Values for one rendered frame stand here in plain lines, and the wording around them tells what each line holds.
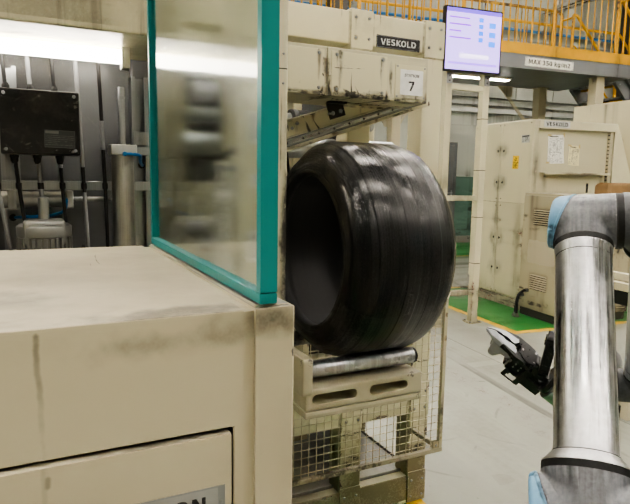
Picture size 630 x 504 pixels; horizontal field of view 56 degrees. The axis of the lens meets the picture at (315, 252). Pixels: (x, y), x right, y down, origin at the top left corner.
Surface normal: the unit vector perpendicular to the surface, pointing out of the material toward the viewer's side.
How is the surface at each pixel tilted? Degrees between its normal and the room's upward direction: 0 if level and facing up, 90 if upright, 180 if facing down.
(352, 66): 90
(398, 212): 66
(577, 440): 57
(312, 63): 90
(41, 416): 90
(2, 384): 90
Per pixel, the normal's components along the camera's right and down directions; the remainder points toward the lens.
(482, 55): 0.35, 0.13
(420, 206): 0.41, -0.33
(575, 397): -0.59, -0.48
